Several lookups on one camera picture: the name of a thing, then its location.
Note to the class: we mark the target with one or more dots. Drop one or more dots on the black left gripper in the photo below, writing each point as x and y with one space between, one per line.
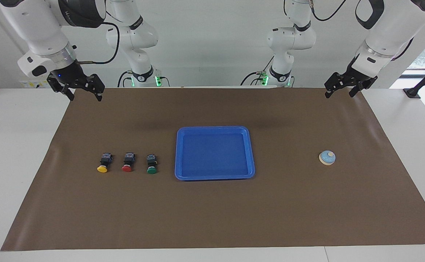
354 78

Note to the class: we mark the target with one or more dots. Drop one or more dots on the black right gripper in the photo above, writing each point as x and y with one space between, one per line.
70 74

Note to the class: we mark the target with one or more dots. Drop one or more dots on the light blue call bell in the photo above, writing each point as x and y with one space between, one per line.
327 158

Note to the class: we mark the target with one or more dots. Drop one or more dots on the yellow push button switch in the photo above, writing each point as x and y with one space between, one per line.
103 168

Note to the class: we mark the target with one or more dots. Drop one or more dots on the red push button switch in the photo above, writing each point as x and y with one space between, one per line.
127 168

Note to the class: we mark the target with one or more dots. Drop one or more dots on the green push button switch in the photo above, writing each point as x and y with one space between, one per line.
151 169

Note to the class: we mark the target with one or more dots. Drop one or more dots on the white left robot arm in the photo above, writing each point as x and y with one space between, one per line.
390 32

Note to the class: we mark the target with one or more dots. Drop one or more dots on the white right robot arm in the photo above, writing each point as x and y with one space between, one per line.
41 32

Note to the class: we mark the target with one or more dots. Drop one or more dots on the blue plastic tray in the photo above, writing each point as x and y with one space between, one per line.
216 153

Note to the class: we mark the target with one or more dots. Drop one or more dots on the black slanted stand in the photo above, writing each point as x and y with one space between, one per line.
414 91

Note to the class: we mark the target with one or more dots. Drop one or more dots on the brown table mat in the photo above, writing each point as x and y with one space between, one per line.
234 211

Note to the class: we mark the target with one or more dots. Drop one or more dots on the white wall power box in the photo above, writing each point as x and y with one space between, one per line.
30 84

